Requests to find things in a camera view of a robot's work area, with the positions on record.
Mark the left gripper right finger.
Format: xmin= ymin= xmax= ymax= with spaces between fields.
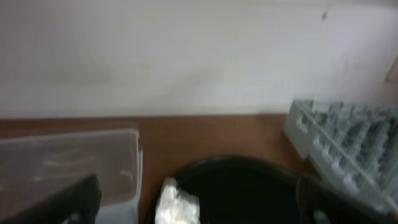
xmin=296 ymin=174 xmax=397 ymax=224

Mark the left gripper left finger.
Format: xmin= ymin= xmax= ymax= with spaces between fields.
xmin=1 ymin=174 xmax=101 ymax=224

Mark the grey dishwasher rack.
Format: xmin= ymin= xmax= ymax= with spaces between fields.
xmin=284 ymin=100 xmax=397 ymax=213

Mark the clear plastic bin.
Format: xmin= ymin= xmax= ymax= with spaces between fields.
xmin=1 ymin=129 xmax=142 ymax=223

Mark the round black tray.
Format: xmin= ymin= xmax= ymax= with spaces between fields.
xmin=144 ymin=155 xmax=315 ymax=224

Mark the crumpled white tissue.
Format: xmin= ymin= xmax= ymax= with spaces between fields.
xmin=154 ymin=177 xmax=200 ymax=224

